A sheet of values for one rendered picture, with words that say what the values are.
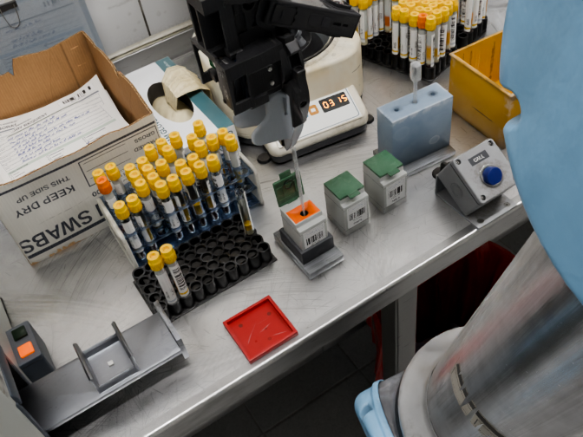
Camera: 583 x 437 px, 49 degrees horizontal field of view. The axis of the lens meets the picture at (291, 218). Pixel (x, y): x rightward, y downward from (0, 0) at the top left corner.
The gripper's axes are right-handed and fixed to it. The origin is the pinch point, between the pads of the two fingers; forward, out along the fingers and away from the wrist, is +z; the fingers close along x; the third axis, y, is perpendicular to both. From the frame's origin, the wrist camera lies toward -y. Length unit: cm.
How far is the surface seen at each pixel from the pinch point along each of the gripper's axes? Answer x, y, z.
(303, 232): 1.9, 1.3, 13.9
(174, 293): -2.2, 18.2, 16.9
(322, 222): 1.9, -1.6, 13.9
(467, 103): -6.8, -34.0, 17.1
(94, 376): 3.5, 30.6, 15.8
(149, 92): -40.2, 4.1, 14.4
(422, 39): -20.3, -36.6, 13.3
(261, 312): 4.5, 10.2, 20.4
